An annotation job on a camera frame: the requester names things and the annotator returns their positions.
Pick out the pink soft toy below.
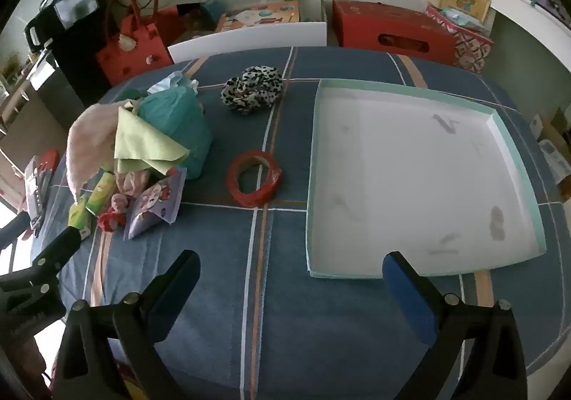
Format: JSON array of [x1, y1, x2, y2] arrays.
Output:
[[111, 170, 155, 214]]

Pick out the white shallow box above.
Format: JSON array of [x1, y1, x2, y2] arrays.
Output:
[[306, 79, 547, 281]]

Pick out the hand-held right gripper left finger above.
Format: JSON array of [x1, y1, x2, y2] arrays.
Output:
[[52, 249, 201, 400]]

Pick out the white board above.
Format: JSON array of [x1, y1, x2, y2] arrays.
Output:
[[167, 21, 328, 66]]

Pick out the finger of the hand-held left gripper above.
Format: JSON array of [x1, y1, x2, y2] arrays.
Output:
[[0, 226, 83, 294]]

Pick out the red perforated slipper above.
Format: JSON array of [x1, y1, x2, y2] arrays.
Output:
[[38, 149, 61, 187]]

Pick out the red felt tote bag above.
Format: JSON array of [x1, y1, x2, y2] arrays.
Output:
[[95, 0, 188, 86]]

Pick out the patterned gift bag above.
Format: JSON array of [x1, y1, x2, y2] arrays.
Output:
[[426, 5, 496, 73]]

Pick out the yellow-green cloth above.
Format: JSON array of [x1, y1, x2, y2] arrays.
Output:
[[113, 106, 192, 175]]

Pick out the red tape roll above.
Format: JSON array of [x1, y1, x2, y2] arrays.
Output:
[[225, 151, 283, 207]]

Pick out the leopard print scrunchie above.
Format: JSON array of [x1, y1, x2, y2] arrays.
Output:
[[221, 65, 285, 116]]

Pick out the orange toy box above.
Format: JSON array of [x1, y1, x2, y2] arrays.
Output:
[[214, 2, 300, 32]]

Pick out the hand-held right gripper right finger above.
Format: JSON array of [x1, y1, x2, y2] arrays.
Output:
[[382, 251, 530, 400]]

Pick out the small red toy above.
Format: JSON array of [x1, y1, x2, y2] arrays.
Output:
[[98, 211, 128, 233]]

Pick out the wooden side table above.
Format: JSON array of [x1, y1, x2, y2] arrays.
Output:
[[0, 52, 85, 169]]

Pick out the black coffee machine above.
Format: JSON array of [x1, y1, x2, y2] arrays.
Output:
[[24, 0, 99, 53]]

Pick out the red cardboard box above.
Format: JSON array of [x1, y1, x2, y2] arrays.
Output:
[[332, 0, 458, 66]]

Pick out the white door frame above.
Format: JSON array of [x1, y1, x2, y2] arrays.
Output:
[[482, 0, 571, 70]]

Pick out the purple cartoon packet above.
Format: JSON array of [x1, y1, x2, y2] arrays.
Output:
[[123, 168, 188, 241]]

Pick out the yellow green snack packet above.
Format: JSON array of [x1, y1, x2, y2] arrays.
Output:
[[86, 171, 117, 217], [68, 201, 92, 236]]

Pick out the pink fluffy towel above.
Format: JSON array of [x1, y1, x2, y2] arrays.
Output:
[[66, 103, 121, 200]]

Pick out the teal cloth bag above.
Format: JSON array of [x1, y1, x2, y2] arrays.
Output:
[[136, 85, 214, 180]]

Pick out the brown cardboard box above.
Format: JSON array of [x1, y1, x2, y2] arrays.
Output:
[[531, 107, 571, 186]]

